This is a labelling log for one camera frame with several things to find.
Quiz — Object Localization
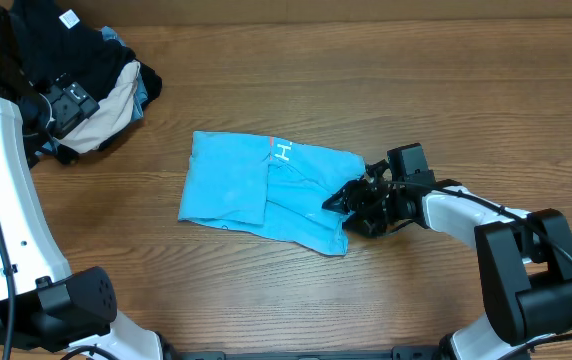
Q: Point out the light blue printed t-shirt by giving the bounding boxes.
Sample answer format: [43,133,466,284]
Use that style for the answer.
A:
[178,131,365,256]

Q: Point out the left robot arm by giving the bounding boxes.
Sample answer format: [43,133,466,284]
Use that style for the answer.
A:
[0,1,177,359]

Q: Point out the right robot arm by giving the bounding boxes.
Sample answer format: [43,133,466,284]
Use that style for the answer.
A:
[323,143,572,360]

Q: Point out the cream white garment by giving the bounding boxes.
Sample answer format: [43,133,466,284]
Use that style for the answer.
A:
[59,61,140,153]

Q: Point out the black garment on pile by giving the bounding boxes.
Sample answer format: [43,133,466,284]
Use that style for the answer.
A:
[10,0,135,101]

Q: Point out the blue denim jeans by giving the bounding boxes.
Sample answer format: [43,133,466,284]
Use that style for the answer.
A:
[40,25,148,156]

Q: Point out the black garment under pile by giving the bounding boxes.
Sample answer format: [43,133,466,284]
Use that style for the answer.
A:
[55,64,162,165]

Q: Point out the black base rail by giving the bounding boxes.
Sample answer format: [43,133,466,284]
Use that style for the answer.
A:
[177,346,439,360]

